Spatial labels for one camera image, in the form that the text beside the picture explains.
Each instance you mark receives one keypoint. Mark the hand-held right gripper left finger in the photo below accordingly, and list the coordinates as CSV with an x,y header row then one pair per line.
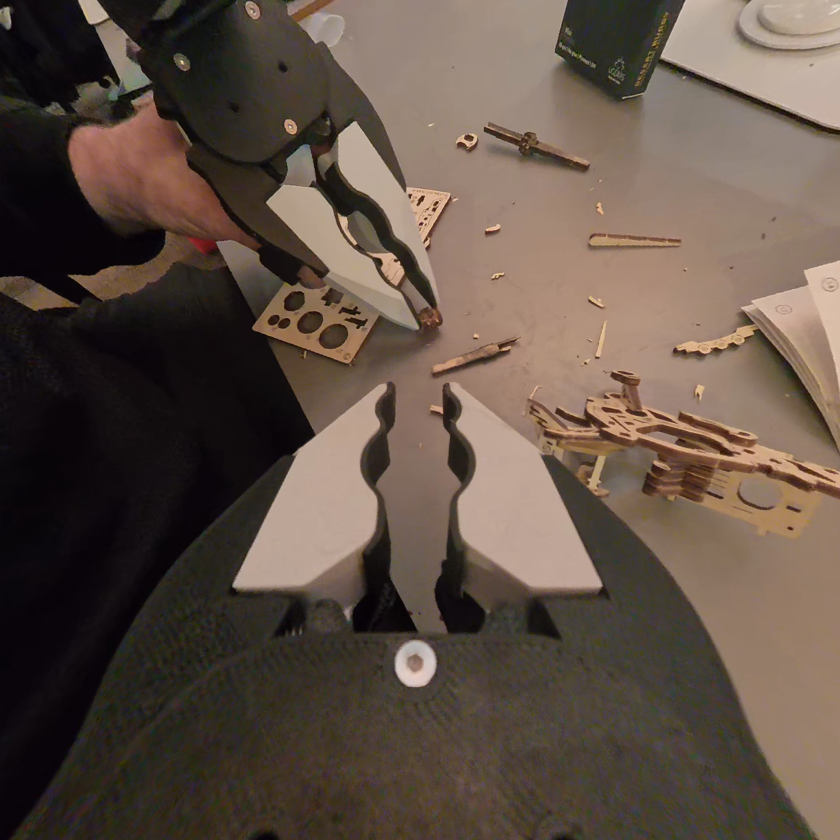
x,y
308,525

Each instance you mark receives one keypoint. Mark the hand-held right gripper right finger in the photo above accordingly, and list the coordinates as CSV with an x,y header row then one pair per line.
x,y
525,525

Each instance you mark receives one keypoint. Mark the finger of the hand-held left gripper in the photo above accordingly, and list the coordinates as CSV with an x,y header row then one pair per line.
x,y
380,184
315,229

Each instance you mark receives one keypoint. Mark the small round wooden hub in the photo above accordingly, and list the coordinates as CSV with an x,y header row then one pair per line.
x,y
430,318

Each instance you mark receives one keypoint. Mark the wooden buggy model chassis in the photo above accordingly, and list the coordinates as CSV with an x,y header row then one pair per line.
x,y
695,433

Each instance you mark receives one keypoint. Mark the person's left forearm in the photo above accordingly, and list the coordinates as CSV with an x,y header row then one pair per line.
x,y
33,197

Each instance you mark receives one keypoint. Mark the wooden parts sheet small cutouts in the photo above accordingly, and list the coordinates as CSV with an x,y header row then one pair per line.
x,y
433,203

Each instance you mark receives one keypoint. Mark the wooden parts sheet round holes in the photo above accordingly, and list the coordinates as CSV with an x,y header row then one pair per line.
x,y
362,333

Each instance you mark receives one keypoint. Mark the person's left hand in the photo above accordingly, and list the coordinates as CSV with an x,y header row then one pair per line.
x,y
138,177

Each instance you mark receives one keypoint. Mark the wooden axle with cross piece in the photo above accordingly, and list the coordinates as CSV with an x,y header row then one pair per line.
x,y
528,143

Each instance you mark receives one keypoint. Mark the wooden scrap pieces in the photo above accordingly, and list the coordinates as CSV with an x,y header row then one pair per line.
x,y
472,358

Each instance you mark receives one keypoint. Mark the person's black clothing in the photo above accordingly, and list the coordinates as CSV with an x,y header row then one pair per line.
x,y
98,459

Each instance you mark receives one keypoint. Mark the tapered wooden wedge stick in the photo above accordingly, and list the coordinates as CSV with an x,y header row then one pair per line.
x,y
623,241

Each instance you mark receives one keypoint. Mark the wavy wooden strip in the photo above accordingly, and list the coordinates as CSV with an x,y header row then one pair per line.
x,y
715,342

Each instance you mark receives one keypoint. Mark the dark green kit box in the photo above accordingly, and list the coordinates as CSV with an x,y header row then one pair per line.
x,y
617,46

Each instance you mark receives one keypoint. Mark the white instruction booklet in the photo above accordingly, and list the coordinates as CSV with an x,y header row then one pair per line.
x,y
800,341

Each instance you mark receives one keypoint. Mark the white desk lamp stand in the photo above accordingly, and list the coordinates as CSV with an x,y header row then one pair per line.
x,y
722,52

